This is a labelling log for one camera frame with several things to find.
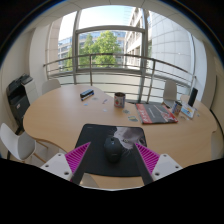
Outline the small black box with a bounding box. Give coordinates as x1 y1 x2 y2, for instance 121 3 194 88
79 88 95 102

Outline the black cat-print mouse pad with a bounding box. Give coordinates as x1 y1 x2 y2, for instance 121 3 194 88
73 123 148 178

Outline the green tree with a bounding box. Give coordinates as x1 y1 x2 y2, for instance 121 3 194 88
78 30 123 66

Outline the black office printer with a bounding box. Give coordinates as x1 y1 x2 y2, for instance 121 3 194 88
5 73 38 134

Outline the printed white can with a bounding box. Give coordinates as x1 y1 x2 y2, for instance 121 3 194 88
113 92 127 109

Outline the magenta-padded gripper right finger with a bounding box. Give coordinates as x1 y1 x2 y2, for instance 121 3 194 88
132 142 184 186

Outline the metal balcony railing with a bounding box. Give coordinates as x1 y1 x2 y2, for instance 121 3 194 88
43 53 198 104

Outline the black computer mouse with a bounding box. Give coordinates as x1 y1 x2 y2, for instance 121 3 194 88
103 135 123 164

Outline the red and grey magazine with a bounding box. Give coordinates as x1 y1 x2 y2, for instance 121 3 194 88
134 102 179 125

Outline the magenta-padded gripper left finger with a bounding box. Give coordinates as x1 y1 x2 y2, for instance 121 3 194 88
40 141 93 185

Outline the tall black speaker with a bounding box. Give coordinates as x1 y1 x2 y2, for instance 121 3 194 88
187 87 199 108

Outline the white chair with wooden legs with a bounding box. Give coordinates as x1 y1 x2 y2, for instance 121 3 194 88
0 122 69 164

